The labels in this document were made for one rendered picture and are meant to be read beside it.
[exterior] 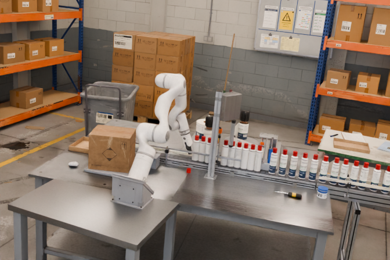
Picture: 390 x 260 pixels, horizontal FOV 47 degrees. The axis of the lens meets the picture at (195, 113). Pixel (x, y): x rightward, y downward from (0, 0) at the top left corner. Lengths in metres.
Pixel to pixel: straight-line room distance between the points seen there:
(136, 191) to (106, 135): 0.60
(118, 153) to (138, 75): 3.81
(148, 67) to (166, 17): 1.69
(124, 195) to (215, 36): 5.47
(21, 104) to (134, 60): 1.82
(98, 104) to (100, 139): 2.39
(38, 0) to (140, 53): 1.70
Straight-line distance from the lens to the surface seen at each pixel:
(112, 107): 5.65
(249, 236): 3.97
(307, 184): 3.50
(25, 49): 7.15
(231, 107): 3.27
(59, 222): 2.82
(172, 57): 6.78
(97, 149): 3.35
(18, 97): 7.29
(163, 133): 2.99
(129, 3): 8.75
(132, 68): 7.06
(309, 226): 2.99
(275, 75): 7.84
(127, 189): 2.90
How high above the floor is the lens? 2.22
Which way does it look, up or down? 16 degrees down
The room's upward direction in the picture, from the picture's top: 5 degrees clockwise
